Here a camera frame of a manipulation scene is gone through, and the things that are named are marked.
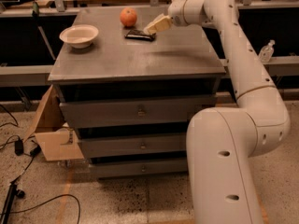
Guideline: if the black tripod leg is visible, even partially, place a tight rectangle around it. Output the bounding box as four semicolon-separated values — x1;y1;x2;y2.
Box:
0;182;25;224

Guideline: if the top grey drawer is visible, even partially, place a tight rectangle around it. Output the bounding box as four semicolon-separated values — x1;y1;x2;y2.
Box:
60;95;216;129

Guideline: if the white bowl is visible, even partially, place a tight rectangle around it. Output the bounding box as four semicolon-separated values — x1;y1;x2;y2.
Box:
59;24;99;49

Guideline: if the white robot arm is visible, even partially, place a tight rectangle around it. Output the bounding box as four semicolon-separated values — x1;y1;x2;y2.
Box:
145;0;291;224

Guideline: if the bottom grey drawer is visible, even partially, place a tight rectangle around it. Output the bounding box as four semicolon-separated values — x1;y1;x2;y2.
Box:
89;158;188;178

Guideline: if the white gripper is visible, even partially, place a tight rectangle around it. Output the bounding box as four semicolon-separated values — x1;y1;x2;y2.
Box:
143;0;188;35

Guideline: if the grey drawer cabinet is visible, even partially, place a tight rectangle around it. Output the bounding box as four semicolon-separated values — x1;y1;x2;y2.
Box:
49;7;225;165

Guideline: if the orange fruit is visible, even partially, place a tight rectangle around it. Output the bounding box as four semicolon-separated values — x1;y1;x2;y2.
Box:
120;7;137;27

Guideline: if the grey drawer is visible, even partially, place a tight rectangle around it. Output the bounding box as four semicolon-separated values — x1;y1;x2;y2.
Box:
78;133;186;158
60;95;216;129
89;158;188;178

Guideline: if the middle grey drawer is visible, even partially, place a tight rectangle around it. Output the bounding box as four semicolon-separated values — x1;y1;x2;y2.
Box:
78;133;186;158

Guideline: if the cardboard box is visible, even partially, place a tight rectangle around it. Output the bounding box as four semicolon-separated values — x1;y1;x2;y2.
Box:
24;86;83;161

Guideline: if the black power adapter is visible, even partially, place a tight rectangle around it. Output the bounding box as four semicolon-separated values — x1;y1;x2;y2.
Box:
14;139;23;156

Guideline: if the black rxbar chocolate bar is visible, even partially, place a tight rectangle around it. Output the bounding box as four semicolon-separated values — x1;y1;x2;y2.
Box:
124;29;155;42

